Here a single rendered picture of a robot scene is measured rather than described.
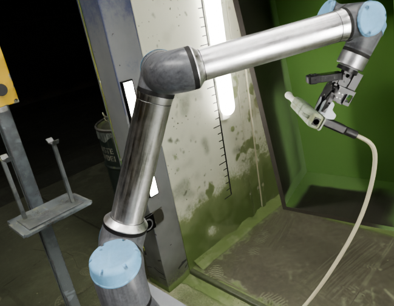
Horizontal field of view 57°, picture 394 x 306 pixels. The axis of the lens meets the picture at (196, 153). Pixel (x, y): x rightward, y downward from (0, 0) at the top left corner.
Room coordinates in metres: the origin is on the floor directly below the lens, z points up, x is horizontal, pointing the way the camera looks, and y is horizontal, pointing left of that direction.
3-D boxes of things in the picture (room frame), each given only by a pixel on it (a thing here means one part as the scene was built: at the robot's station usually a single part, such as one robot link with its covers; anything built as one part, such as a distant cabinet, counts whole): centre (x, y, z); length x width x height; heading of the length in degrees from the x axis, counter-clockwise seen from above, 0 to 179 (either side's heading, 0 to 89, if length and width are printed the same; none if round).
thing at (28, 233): (1.53, 0.72, 0.78); 0.31 x 0.23 x 0.01; 132
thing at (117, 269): (0.92, 0.29, 0.83); 0.17 x 0.15 x 0.18; 7
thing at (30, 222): (1.52, 0.70, 0.95); 0.26 x 0.15 x 0.32; 132
